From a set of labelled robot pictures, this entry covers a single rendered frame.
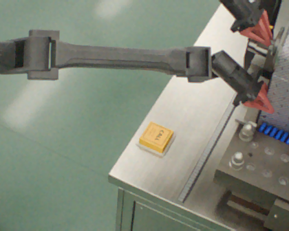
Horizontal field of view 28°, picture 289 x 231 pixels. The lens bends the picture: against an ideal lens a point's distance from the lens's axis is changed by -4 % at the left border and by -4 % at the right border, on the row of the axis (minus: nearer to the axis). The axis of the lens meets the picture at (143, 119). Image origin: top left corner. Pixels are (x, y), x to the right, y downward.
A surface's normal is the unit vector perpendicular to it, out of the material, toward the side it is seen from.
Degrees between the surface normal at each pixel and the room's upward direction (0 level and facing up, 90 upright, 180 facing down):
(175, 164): 0
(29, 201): 0
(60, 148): 0
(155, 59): 39
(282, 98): 91
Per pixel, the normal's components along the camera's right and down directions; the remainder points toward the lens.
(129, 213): -0.44, 0.68
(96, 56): 0.37, -0.04
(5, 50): 0.84, -0.03
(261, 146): 0.07, -0.63
